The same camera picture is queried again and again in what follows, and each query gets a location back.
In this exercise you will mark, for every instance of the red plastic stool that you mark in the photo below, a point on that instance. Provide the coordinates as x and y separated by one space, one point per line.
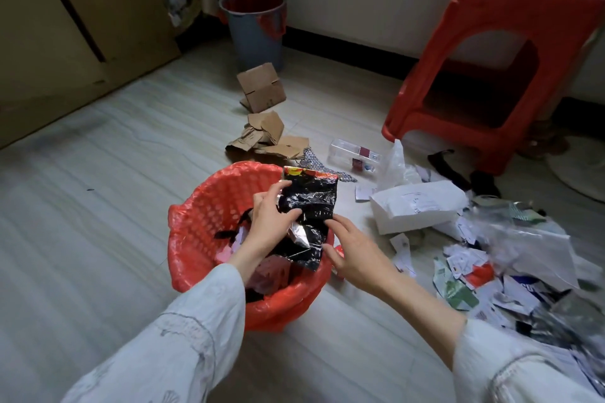
472 10

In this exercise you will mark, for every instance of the black white patterned cloth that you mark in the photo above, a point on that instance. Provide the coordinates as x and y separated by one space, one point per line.
316 164

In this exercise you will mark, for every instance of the person's left hand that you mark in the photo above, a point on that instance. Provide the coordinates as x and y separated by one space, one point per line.
269 223

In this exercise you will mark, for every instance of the white parcel bag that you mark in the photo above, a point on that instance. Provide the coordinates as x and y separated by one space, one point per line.
416 209

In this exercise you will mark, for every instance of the orange plastic scrap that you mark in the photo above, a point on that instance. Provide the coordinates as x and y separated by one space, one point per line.
479 275

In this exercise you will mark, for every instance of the small brown cardboard box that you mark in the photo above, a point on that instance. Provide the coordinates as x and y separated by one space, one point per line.
262 86

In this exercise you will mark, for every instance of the black snack wrapper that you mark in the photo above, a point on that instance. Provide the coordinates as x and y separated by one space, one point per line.
312 199

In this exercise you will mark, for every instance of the black mesh piece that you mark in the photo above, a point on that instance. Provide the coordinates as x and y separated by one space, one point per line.
446 169
484 184

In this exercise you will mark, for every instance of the red-lined waste basket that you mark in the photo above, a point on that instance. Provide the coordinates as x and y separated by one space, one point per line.
208 209

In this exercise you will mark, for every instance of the white right sleeve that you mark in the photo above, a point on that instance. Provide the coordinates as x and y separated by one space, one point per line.
510 369

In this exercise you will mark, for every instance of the white sleeve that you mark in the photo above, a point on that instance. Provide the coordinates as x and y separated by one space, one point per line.
175 346
510 369

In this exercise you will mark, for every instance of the white round fan base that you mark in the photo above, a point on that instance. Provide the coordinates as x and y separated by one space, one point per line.
581 171

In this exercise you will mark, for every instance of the person's left forearm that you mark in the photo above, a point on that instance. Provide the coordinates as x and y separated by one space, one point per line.
246 263

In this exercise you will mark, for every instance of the torn cardboard pieces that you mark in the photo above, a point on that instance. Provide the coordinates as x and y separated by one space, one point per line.
269 126

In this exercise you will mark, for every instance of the person's right forearm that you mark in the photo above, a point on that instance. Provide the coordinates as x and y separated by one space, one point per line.
425 317

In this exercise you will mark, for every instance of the grey bucket with red liner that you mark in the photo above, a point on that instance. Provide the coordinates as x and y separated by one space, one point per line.
255 44

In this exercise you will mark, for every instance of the pile of mixed scrap litter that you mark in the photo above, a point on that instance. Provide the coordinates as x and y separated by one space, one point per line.
520 294

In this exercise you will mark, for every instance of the white left sleeve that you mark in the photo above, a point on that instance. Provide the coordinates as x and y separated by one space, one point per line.
175 346

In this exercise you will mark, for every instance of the beige wooden cabinet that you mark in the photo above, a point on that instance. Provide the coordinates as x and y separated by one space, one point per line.
56 39

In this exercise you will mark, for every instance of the clear plastic box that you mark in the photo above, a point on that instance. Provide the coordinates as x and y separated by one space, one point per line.
347 152

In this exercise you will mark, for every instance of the person's right hand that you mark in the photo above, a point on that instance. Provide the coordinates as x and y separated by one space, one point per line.
364 261

